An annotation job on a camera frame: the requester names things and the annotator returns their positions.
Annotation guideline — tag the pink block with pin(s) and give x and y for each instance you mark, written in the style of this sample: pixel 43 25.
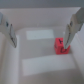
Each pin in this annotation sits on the pink block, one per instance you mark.
pixel 61 47

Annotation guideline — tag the white plastic box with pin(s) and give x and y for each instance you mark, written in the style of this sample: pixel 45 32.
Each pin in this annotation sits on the white plastic box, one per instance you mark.
pixel 36 53

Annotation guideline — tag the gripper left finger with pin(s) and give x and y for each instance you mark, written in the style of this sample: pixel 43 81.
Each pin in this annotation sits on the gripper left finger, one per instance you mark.
pixel 9 31

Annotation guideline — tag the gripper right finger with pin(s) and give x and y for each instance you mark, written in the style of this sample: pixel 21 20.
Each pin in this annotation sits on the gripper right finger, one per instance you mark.
pixel 72 26

